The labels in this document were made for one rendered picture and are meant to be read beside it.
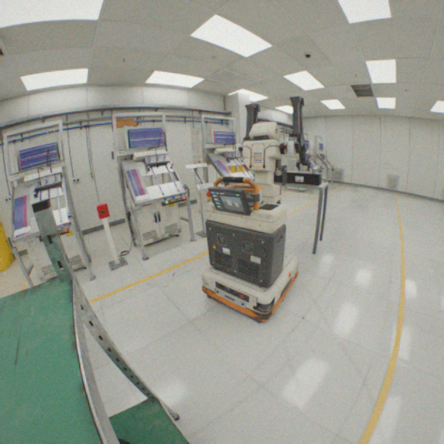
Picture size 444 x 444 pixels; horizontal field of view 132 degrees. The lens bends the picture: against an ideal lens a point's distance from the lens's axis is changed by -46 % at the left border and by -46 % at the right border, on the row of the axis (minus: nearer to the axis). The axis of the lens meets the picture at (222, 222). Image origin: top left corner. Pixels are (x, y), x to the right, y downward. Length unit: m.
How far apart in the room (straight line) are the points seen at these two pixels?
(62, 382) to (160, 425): 0.61
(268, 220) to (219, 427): 1.13
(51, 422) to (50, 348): 0.09
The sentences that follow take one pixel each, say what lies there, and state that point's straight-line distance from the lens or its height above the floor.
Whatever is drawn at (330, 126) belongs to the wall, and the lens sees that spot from 9.04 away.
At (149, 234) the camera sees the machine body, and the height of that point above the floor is 0.19.
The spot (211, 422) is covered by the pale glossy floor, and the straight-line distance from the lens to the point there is 1.14.
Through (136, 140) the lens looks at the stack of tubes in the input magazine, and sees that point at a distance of 2.68.
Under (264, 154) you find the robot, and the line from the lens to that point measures 1.35.
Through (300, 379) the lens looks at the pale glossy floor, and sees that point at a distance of 1.25.
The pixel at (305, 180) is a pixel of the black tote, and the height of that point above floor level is 0.84.
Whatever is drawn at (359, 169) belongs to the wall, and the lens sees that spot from 8.67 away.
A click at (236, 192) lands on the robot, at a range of 0.99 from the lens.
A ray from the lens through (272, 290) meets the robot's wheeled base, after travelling 1.29.
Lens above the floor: 1.12
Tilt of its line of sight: 20 degrees down
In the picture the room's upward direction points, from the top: 4 degrees counter-clockwise
